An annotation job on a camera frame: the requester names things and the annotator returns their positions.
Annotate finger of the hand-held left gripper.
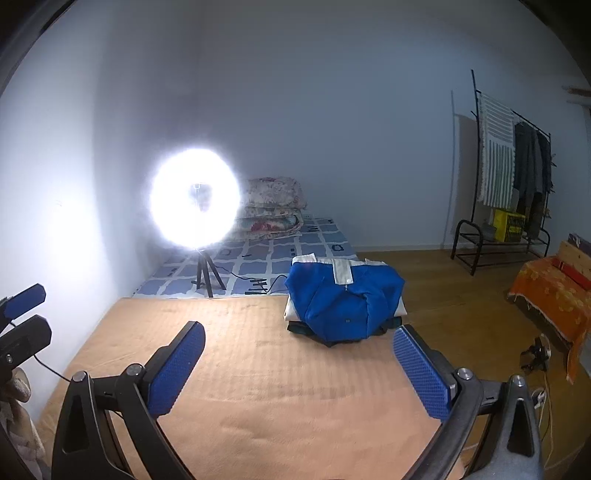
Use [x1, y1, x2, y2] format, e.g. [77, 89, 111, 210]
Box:
[0, 283, 47, 320]
[0, 315, 52, 358]

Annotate yellow box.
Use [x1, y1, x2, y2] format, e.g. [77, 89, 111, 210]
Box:
[493, 209, 527, 243]

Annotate red flat box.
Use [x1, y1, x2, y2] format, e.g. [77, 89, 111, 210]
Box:
[554, 258, 591, 291]

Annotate orange covered bench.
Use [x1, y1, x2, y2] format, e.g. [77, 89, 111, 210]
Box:
[507, 256, 591, 384]

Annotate red floral folded quilt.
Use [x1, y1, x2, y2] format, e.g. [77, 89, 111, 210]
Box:
[233, 213, 305, 240]

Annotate thin black cable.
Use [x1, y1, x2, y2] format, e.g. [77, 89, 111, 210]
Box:
[32, 354, 74, 383]

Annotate wooden box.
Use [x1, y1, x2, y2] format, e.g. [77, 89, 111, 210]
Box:
[558, 240, 591, 280]

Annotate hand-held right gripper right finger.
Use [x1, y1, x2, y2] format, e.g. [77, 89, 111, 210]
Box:
[392, 324, 544, 480]

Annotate white ring light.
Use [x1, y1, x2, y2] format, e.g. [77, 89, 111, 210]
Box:
[150, 148, 243, 250]

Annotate dark hanging clothes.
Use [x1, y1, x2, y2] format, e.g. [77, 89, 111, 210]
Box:
[512, 121, 553, 241]

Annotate black tripod stand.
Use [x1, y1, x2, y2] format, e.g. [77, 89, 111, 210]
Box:
[191, 247, 227, 298]

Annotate striped white towel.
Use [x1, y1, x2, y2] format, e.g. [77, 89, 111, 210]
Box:
[477, 92, 515, 208]

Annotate grey and blue jacket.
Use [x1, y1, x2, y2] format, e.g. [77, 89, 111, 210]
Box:
[283, 254, 408, 342]

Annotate black clothes rack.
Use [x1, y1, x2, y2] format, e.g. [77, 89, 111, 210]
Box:
[450, 69, 552, 277]

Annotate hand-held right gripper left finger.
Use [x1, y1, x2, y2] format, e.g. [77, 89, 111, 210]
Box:
[52, 320, 207, 480]

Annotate black device on floor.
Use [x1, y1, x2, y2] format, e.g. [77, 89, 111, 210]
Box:
[521, 336, 552, 372]

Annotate dark blue folded clothes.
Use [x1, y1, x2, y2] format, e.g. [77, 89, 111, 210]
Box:
[287, 316, 402, 348]

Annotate black ring light cable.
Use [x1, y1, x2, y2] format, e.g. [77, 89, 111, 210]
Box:
[217, 268, 289, 294]

